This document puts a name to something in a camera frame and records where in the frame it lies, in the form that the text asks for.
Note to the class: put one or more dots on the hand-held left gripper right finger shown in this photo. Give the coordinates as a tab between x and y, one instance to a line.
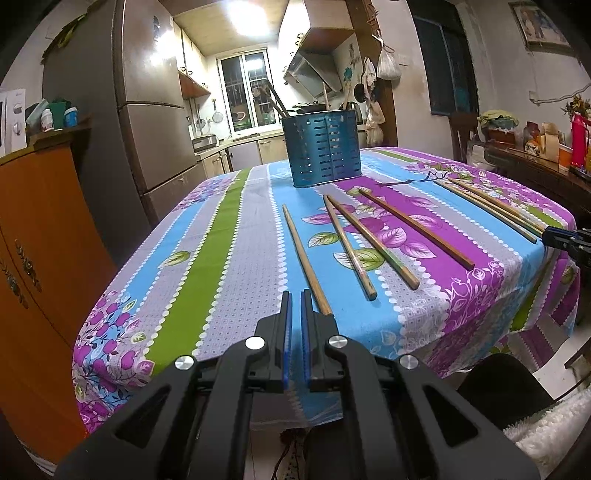
305	341

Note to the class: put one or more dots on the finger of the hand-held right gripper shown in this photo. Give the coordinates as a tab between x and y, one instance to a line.
556	235

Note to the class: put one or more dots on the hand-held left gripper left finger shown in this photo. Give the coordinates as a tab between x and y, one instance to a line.
286	341

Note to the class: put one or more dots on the set of wooden chopsticks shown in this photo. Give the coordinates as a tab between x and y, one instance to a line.
415	228

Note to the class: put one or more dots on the blue metal utensil holder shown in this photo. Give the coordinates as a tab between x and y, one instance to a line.
323	147

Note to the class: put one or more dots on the dark wooden side table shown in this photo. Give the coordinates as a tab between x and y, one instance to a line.
531	180

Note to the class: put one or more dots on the orange cup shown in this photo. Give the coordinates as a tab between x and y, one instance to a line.
565	157

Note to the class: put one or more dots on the brown paper bag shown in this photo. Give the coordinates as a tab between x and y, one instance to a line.
550	141

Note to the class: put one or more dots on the red thermos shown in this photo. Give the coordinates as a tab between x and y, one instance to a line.
579	143

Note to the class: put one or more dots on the floral striped tablecloth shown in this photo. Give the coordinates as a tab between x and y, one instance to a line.
221	258

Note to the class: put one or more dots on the dried flower bouquet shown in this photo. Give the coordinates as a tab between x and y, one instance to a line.
577	106

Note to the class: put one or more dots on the wooden chair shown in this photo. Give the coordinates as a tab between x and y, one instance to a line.
464	134

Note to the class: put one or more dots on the dark rounded object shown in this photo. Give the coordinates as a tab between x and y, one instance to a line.
503	392

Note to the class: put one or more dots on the white fleece cloth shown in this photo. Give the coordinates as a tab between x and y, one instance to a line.
554	434

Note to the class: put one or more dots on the kitchen base cabinets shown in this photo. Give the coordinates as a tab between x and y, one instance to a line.
244	154

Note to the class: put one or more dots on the dark barred window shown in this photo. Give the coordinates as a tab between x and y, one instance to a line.
443	64

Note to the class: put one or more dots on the hanging beige bags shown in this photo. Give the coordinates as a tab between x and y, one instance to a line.
375	124

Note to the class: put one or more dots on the framed picture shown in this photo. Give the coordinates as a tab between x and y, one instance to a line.
540	23

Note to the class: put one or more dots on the silver countertop appliance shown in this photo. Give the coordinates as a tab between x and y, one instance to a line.
204	143

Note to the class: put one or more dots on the electric kettle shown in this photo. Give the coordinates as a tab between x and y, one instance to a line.
360	113

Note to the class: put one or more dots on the black wok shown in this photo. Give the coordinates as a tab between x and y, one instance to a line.
309	107

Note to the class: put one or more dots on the hanging strainer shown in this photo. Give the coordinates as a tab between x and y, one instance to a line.
215	115

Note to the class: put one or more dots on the white plastic bag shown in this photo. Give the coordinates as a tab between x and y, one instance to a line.
388	67

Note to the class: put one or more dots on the kitchen window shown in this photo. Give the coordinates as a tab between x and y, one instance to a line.
242	92

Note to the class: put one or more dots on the orange wooden cabinet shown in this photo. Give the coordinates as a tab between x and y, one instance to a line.
41	258

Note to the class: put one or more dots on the range hood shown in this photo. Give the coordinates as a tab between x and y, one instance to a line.
314	71

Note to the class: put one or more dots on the brown refrigerator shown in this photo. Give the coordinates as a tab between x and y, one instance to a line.
147	92

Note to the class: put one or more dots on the blue plastic tub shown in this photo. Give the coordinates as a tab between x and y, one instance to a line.
70	117

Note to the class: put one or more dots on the green container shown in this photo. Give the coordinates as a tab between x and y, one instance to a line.
57	115

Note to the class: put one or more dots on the white medicine bottle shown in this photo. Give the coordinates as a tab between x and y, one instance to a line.
47	122

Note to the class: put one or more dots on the ceiling light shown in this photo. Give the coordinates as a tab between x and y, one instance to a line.
247	11

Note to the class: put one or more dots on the white microwave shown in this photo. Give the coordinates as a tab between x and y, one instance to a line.
11	122

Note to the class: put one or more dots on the flower wall sticker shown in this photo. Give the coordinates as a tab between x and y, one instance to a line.
352	64

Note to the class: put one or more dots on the beige wall cabinets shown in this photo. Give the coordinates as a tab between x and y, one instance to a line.
191	60

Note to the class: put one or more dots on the wall cabinet above hood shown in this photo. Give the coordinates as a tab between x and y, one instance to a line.
318	23

